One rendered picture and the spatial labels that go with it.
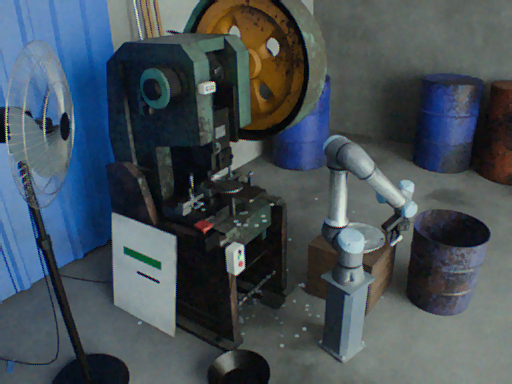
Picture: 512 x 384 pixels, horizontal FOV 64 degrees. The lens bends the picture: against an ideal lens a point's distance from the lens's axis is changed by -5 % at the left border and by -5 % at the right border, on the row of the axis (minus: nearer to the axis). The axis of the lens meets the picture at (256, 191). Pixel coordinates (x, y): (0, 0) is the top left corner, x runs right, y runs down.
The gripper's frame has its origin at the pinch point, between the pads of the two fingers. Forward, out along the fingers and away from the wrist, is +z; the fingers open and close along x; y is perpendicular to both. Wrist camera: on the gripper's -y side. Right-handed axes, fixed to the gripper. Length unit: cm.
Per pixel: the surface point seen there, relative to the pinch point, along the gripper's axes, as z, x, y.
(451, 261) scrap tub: 5.4, -21.1, 25.9
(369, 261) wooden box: 12.3, 4.9, -7.6
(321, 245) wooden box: 14.3, 31.0, -21.0
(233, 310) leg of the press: 29, 16, -82
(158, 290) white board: 32, 49, -111
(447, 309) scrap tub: 39, -24, 32
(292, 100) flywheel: -66, 49, -38
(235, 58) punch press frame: -87, 54, -68
